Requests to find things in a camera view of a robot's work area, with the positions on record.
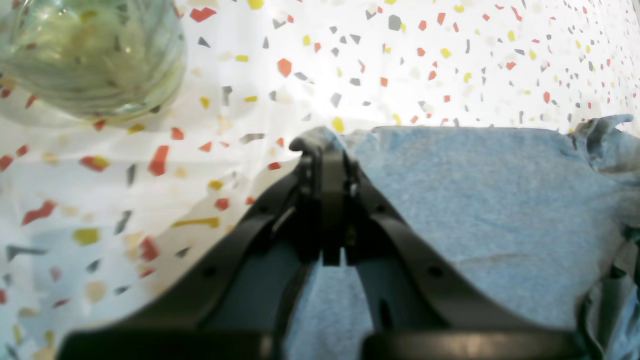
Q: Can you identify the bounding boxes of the terrazzo pattern tablecloth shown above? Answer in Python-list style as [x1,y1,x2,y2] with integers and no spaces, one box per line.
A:
[1,0,639,360]

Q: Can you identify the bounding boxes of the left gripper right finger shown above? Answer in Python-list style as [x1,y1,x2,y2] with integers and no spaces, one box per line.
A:
[322,150,586,360]

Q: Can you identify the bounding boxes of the clear plastic bottle red cap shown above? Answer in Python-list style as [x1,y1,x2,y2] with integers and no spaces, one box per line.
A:
[0,0,186,118]

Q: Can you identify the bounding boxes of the grey t-shirt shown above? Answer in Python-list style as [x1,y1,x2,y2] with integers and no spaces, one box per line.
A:
[297,114,640,360]

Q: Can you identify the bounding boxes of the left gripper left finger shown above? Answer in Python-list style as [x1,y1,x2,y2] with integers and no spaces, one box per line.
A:
[57,150,330,360]

